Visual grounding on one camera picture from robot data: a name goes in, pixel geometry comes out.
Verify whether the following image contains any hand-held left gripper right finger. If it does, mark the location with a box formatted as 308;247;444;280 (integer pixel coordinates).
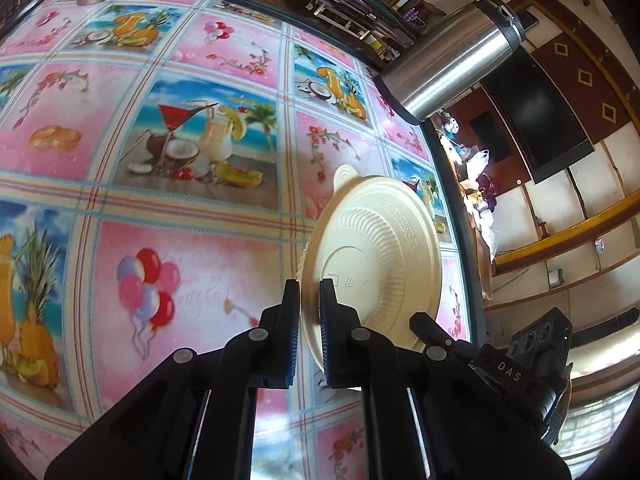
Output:
317;277;573;480

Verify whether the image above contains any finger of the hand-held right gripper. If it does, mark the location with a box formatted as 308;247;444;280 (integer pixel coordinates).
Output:
410;312;538;396

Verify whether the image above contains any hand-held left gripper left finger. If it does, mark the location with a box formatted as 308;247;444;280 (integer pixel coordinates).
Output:
44;279;301;480

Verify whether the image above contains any black table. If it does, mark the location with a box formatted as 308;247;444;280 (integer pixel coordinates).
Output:
0;0;493;480

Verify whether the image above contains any printed pink tablecloth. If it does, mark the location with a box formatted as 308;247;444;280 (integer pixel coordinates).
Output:
0;0;473;480

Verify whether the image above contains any white plastic bag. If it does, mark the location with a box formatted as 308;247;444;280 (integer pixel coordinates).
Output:
465;149;491;177

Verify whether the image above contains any black television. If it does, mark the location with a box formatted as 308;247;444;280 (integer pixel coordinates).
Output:
480;47;596;184

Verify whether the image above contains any steel kettle black lid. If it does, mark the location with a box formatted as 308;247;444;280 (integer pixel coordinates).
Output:
375;0;527;123

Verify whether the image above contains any glass metal side table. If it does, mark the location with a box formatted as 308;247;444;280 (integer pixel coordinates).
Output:
307;0;421;61

